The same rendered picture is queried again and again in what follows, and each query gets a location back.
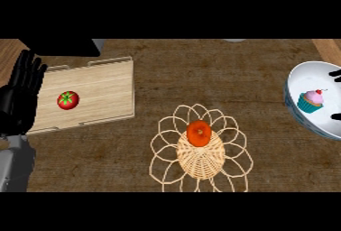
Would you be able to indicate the pink frosted cupcake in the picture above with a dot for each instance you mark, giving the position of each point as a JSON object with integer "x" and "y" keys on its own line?
{"x": 310, "y": 100}

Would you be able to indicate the pale wooden cutting board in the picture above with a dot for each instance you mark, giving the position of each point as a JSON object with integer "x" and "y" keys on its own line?
{"x": 97, "y": 90}

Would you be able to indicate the small grey object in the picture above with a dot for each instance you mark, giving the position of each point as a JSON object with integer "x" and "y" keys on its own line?
{"x": 233, "y": 39}

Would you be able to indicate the brown burlap placemat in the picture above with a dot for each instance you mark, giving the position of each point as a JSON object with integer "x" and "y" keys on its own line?
{"x": 212, "y": 75}

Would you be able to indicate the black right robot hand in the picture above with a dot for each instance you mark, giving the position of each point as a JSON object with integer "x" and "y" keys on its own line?
{"x": 336, "y": 72}

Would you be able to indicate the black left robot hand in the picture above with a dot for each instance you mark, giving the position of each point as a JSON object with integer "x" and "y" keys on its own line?
{"x": 18, "y": 99}

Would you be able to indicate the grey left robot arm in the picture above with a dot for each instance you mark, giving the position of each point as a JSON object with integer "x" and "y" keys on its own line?
{"x": 15, "y": 162}

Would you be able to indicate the black appliance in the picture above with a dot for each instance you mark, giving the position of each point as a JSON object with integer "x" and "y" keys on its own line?
{"x": 62, "y": 46}

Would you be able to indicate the pale wicker basket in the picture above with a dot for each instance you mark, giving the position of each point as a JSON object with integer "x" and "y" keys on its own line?
{"x": 201, "y": 162}

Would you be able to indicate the white bowl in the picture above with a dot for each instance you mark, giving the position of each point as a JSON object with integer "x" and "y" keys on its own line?
{"x": 310, "y": 75}

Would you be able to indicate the red tomato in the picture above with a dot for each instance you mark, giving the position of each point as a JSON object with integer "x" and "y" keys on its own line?
{"x": 68, "y": 100}

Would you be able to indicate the orange fruit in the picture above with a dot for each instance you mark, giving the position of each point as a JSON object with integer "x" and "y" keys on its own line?
{"x": 198, "y": 133}

